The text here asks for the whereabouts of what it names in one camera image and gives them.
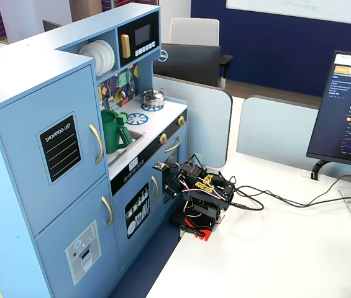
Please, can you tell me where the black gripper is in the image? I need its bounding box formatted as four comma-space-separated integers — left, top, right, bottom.
162, 167, 185, 205

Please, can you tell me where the green ribbed recipient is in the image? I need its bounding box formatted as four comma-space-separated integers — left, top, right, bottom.
100, 110, 133, 155

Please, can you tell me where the steel pot with lid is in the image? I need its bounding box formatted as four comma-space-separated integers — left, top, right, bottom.
140, 88, 167, 107

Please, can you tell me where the black dishwasher sticker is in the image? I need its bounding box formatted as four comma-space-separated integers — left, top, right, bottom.
124, 182, 150, 240

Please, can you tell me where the black stove control panel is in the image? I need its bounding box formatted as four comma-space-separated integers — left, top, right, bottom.
110, 109, 188, 196

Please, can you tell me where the red table clamp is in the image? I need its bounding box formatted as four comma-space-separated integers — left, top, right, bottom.
180, 215, 213, 242

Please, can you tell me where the blue oven door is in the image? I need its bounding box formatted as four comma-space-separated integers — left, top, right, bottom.
158, 122, 188, 193

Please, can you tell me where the grey toy sink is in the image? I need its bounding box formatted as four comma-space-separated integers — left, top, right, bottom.
106, 129, 145, 168

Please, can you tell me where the blue dishwasher door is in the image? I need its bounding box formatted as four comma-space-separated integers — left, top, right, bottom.
112, 161, 165, 266

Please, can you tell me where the pale desk divider panel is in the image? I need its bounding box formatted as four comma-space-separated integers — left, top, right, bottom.
236, 94, 322, 165
152, 75, 234, 169

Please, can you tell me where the grey water dispenser sticker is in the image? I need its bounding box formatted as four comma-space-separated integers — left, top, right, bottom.
65, 219, 103, 286

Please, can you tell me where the steel slotted spatula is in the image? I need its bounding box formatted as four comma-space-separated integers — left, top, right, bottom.
106, 79, 116, 109

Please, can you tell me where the steel ladle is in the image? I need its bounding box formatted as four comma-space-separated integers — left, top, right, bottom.
117, 74, 127, 97

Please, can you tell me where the black shopping list board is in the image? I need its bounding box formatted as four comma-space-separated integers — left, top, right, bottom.
36, 111, 83, 186

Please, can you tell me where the colourful tile backsplash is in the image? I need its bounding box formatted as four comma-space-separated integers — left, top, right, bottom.
96, 63, 139, 112

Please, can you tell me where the blue freezer door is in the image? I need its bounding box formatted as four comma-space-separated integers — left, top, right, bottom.
34, 175, 121, 298

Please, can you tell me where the black Dell monitor back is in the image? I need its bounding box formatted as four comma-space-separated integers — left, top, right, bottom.
153, 42, 222, 88

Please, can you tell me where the white toy plate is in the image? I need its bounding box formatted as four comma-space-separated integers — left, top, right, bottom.
99, 40, 112, 75
78, 42, 106, 77

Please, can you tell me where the blue fridge door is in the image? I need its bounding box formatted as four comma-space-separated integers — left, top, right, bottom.
0, 63, 107, 235

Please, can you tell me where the white office chair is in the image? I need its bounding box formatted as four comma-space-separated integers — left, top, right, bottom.
169, 17, 234, 89

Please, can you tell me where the black toy microwave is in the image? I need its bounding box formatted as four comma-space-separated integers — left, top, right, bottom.
117, 11, 160, 68

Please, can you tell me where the lit computer monitor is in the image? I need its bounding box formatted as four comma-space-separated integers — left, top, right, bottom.
306, 50, 351, 226

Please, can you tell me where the blue toy kitchen unit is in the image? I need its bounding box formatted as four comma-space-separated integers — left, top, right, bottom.
0, 2, 189, 298

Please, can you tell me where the gold dishwasher door handle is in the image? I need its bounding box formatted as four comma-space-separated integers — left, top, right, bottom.
150, 175, 160, 202

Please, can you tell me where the gold oven door handle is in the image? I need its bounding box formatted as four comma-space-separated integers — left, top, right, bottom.
164, 136, 181, 153

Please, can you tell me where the gold freezer door handle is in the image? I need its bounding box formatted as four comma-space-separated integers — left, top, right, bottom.
101, 195, 114, 227

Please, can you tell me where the gold fridge door handle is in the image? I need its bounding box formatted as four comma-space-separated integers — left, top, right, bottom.
89, 123, 104, 165

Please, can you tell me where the gold microwave handle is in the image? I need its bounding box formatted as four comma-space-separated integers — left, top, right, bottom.
121, 34, 132, 59

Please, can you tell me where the white wall whiteboard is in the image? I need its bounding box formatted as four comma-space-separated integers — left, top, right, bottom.
226, 0, 351, 27

